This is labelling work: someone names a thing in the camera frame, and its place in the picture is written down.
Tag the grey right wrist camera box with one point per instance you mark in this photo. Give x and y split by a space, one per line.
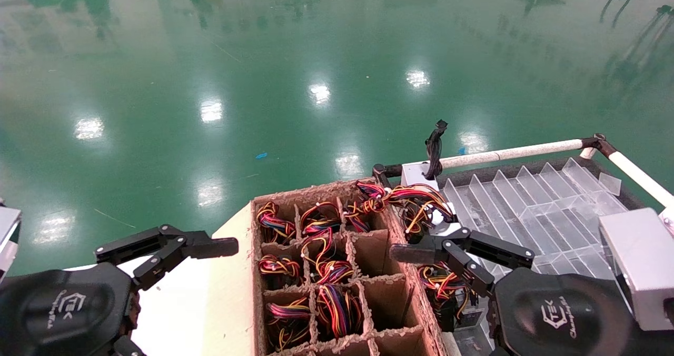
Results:
642 261

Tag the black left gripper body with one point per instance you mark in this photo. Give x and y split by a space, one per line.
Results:
52 314

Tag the black pipe corner joint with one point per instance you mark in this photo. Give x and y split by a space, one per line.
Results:
380 172
597 142

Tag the clear acrylic divider tray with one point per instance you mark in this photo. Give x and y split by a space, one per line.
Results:
547 208

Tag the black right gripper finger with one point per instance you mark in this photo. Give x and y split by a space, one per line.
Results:
458 250

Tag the red and white label sign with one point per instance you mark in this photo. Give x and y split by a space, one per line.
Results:
668 219

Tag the cream flat board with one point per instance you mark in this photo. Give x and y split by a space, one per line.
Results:
231 293

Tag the white cart rail pipe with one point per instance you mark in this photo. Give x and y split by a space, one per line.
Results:
505 155
640 177

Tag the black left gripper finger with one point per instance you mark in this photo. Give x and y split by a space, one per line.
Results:
125 348
174 245

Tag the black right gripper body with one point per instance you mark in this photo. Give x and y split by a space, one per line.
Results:
553 319

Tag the loose clear acrylic piece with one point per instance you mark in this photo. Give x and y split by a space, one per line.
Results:
610 184

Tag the brown cardboard divider box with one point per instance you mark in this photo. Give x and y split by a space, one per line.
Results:
379 250

